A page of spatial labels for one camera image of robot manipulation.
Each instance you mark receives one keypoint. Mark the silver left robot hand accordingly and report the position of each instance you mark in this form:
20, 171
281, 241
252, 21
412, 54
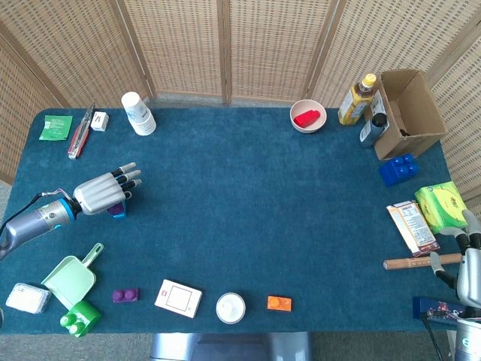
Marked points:
97, 193

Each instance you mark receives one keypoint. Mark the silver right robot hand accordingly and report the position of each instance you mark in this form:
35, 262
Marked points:
471, 278

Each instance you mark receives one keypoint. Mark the purple toy block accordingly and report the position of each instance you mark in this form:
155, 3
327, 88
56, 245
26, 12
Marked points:
116, 208

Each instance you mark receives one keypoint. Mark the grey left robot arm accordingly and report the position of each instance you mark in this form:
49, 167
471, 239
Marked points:
34, 222

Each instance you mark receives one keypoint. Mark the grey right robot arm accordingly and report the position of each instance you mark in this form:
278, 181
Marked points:
469, 338

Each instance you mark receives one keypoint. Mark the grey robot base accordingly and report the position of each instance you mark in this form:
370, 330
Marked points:
225, 347

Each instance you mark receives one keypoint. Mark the stack of white paper cups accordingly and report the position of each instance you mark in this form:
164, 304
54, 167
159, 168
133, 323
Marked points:
141, 118

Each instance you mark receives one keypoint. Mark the green lego brick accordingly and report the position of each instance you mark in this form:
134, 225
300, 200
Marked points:
84, 316

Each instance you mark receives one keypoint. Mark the blue lego brick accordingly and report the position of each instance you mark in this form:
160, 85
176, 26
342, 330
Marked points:
398, 171

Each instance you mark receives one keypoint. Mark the orange toy block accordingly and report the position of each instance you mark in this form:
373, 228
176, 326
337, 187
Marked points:
279, 304

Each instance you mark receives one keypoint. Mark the red block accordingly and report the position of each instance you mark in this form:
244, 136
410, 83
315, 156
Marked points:
306, 119

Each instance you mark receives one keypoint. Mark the dark blue flat box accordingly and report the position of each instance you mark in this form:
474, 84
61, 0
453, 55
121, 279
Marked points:
422, 306

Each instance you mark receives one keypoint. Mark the wooden stick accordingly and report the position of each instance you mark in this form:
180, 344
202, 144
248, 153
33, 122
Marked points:
406, 263

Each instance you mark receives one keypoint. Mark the small white box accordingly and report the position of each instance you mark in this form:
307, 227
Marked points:
99, 121

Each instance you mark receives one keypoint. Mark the orange and white snack box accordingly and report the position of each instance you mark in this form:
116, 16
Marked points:
413, 227

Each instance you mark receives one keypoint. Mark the green packet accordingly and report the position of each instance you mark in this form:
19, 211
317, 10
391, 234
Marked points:
55, 128

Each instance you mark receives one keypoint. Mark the green tissue pack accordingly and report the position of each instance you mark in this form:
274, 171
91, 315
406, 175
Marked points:
441, 205

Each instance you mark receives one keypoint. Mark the mint green plastic scoop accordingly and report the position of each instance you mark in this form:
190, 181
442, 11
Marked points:
71, 280

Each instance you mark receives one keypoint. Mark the white wipes pack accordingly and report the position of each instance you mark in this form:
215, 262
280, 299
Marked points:
28, 299

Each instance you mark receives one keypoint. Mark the white and red medicine box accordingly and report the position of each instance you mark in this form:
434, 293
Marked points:
178, 299

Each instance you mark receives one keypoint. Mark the blue carpet table cover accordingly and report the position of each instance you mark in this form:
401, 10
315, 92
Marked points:
244, 207

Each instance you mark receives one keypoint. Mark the rattan folding screen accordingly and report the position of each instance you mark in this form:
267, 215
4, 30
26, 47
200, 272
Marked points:
180, 45

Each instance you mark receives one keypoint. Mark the brown cardboard box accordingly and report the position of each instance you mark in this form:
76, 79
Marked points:
421, 113

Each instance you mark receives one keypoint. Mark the white lidded plastic jar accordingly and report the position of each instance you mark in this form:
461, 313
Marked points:
230, 308

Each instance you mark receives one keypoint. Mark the dark grey bottle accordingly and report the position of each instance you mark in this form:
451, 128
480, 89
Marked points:
370, 133

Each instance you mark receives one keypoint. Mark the yellow tea bottle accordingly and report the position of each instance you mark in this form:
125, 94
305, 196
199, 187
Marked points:
353, 105

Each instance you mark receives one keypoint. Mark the beige bowl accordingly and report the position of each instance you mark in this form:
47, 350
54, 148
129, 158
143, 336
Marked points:
304, 105

